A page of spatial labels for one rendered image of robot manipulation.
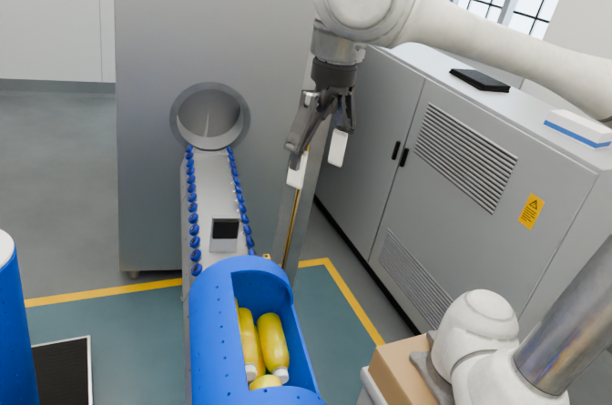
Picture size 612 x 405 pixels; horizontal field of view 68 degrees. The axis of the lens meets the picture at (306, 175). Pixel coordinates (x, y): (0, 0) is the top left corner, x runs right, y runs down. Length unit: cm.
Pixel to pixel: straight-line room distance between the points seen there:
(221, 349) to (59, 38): 468
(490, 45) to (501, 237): 171
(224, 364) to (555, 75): 82
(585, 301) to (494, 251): 148
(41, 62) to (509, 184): 465
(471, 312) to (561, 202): 107
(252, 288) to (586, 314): 82
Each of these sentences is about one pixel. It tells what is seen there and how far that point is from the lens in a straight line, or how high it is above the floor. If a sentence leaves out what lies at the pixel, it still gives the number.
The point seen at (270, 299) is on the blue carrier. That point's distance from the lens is 138.
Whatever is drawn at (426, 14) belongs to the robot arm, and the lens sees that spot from 59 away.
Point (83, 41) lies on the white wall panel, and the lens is 546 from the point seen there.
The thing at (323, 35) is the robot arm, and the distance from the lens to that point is 73.
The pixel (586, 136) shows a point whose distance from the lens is 223.
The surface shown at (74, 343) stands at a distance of 252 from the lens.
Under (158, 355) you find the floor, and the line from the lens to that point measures 262.
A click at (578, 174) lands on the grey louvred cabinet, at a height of 139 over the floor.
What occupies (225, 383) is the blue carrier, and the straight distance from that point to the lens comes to 102.
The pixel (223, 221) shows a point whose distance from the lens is 165.
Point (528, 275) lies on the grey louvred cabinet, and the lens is 225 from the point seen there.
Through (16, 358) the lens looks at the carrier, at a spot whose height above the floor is 65.
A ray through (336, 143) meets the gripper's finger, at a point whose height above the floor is 168.
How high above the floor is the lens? 203
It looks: 28 degrees down
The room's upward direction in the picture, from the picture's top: 12 degrees clockwise
